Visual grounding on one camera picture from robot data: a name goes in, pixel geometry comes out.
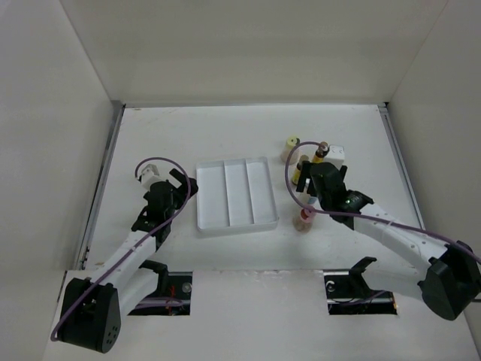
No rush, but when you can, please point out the left aluminium frame rail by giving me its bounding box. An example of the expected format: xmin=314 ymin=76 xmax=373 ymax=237
xmin=71 ymin=100 xmax=126 ymax=270

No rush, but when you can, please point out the white bottle silver cap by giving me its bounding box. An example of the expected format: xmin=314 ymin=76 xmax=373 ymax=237
xmin=304 ymin=179 xmax=317 ymax=205

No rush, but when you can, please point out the right aluminium frame rail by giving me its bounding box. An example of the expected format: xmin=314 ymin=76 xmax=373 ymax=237
xmin=378 ymin=102 xmax=439 ymax=268

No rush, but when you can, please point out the tall yellow brown-capped bottle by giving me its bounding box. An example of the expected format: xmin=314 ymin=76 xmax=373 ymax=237
xmin=311 ymin=141 xmax=329 ymax=164

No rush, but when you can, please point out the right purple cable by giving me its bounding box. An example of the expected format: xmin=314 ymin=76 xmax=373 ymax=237
xmin=283 ymin=141 xmax=481 ymax=264

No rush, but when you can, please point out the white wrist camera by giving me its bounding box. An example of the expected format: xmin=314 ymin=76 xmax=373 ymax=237
xmin=324 ymin=144 xmax=345 ymax=170
xmin=138 ymin=164 xmax=161 ymax=190

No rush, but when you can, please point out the aluminium frame rail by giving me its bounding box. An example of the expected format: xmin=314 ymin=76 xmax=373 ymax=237
xmin=71 ymin=100 xmax=126 ymax=270
xmin=378 ymin=102 xmax=439 ymax=268

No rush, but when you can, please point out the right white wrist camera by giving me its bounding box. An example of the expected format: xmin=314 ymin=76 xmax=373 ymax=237
xmin=324 ymin=144 xmax=345 ymax=170

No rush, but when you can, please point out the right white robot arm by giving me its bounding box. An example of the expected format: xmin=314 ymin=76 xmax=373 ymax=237
xmin=176 ymin=159 xmax=480 ymax=320

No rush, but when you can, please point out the pink-capped spice jar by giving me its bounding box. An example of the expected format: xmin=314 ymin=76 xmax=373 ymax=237
xmin=292 ymin=208 xmax=316 ymax=233

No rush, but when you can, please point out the yellow-capped spice jar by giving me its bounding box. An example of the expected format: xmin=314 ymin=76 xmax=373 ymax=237
xmin=280 ymin=136 xmax=300 ymax=165

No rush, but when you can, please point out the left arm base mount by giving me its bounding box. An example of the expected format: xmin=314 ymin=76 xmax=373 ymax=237
xmin=129 ymin=260 xmax=193 ymax=317

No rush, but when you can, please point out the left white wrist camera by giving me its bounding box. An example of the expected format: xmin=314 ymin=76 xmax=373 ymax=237
xmin=138 ymin=164 xmax=161 ymax=190

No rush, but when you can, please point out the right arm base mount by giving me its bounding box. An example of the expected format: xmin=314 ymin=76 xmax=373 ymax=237
xmin=323 ymin=256 xmax=398 ymax=316

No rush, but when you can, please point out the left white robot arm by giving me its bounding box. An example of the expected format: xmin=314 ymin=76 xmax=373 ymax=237
xmin=50 ymin=168 xmax=198 ymax=353

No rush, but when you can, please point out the purple cable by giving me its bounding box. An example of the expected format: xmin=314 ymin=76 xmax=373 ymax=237
xmin=283 ymin=141 xmax=481 ymax=264
xmin=50 ymin=156 xmax=191 ymax=342

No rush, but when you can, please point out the white three-compartment tray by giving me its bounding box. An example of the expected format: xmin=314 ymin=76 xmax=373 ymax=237
xmin=195 ymin=156 xmax=279 ymax=237

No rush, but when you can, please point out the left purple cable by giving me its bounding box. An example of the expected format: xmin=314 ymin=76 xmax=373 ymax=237
xmin=50 ymin=156 xmax=191 ymax=342

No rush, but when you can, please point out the small yellow brown-capped bottle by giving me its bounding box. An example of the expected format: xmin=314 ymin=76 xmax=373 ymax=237
xmin=291 ymin=161 xmax=303 ymax=185

